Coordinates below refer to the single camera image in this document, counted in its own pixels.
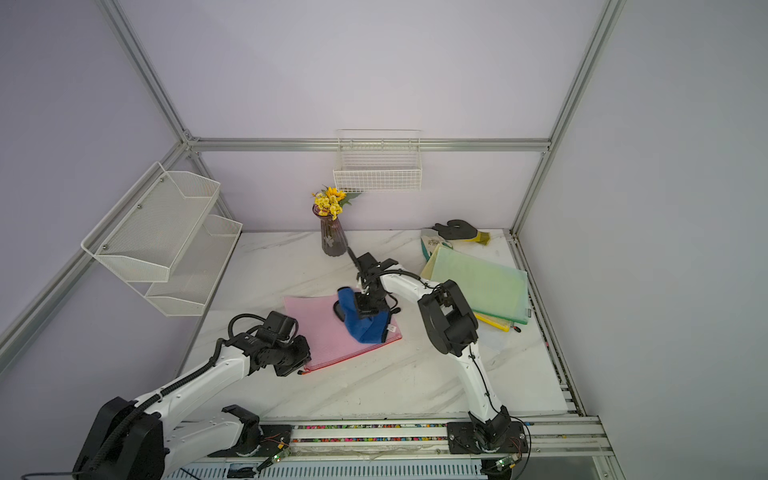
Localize yellow mesh document bag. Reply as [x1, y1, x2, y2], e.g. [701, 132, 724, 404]
[419, 257, 523, 334]

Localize pink mesh document bag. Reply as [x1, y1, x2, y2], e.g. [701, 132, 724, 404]
[284, 293, 402, 373]

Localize black yellow work glove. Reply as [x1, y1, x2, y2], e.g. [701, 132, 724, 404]
[432, 219, 491, 245]

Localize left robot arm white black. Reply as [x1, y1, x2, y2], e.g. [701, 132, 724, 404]
[71, 311, 311, 479]

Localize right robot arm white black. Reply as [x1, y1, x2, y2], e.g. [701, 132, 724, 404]
[334, 249, 512, 450]

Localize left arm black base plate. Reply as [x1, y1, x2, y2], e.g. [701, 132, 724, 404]
[228, 424, 293, 457]

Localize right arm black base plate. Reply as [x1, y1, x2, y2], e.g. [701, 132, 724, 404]
[446, 421, 529, 455]

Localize yellow artificial flowers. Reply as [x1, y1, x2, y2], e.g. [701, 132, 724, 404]
[312, 187, 361, 220]

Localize aluminium frame rail base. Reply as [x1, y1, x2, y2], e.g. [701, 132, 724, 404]
[169, 416, 625, 479]

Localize green zipper mesh document bag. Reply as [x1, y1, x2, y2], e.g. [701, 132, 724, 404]
[428, 242, 531, 326]

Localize white wire wall basket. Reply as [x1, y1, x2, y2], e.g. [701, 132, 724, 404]
[333, 129, 423, 193]

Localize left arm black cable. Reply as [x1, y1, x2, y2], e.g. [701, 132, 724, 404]
[226, 312, 268, 343]

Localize white two-tier mesh shelf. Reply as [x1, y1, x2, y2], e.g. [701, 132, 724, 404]
[81, 162, 242, 317]

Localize blue microfiber cleaning cloth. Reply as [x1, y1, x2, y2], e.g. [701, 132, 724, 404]
[333, 287, 398, 345]

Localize green white work glove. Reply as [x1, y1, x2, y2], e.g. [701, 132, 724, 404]
[420, 228, 453, 261]

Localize dark purple glass vase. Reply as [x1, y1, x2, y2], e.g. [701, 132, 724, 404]
[312, 205, 348, 257]

